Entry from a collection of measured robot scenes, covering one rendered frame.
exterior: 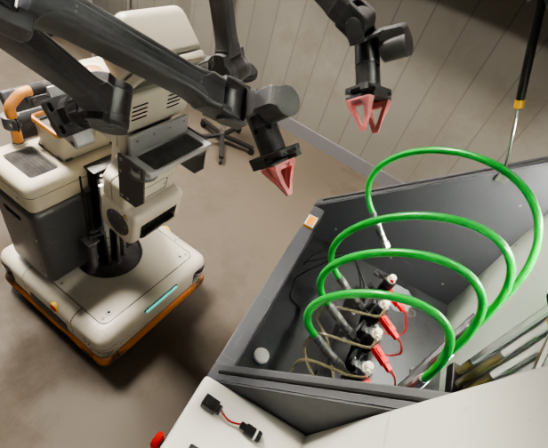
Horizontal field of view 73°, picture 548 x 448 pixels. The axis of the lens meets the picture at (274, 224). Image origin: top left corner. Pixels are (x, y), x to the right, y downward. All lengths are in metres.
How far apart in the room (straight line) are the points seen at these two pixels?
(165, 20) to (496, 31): 2.20
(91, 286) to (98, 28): 1.29
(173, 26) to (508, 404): 0.96
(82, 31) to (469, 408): 0.65
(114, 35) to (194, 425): 0.64
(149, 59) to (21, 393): 1.52
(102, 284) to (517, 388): 1.54
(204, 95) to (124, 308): 1.15
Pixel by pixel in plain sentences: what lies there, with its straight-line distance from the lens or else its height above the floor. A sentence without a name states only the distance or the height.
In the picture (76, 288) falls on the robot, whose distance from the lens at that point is 1.74.
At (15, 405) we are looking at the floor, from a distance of 1.88.
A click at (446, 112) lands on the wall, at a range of 2.97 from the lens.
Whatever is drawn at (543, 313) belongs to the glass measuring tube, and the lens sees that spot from 0.88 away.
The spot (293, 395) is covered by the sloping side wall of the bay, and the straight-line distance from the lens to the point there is 0.69.
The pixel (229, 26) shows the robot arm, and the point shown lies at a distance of 1.12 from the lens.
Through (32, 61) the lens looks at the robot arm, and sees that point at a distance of 0.73.
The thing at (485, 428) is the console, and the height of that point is 1.36.
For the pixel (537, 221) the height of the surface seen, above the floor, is 1.38.
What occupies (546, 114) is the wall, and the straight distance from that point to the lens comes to 2.93.
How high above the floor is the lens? 1.71
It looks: 43 degrees down
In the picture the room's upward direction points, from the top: 20 degrees clockwise
